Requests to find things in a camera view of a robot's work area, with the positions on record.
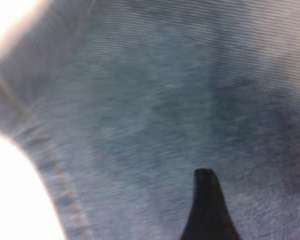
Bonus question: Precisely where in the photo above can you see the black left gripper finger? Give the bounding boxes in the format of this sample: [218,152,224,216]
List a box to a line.
[179,168,242,240]

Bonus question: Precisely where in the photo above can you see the blue faded denim pants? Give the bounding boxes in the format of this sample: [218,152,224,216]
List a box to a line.
[0,0,300,240]

